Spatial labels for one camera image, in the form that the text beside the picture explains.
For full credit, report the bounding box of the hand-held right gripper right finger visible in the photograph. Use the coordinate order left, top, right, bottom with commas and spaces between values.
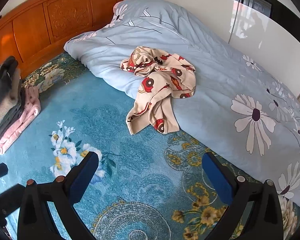
201, 151, 283, 240

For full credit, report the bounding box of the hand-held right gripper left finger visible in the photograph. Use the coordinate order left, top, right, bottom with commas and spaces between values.
17, 151, 100, 240

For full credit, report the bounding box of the cream car print garment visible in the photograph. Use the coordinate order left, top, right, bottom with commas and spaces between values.
120, 45, 197, 135

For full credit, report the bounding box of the pink folded garment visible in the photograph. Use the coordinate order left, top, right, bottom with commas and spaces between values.
0, 84, 42, 155

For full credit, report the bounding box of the slate grey folded garment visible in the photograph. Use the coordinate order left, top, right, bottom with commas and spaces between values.
0, 90, 26, 140

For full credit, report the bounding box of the light blue floral duvet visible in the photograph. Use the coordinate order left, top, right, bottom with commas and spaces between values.
64, 0, 300, 210

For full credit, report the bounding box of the dark grey folded garment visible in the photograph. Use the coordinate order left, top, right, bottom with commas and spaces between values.
0, 56, 18, 98

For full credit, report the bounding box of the white glossy wardrobe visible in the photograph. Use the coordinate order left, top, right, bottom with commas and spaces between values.
150, 0, 300, 100

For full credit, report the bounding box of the wooden headboard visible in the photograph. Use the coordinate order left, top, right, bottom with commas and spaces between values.
0, 0, 147, 74

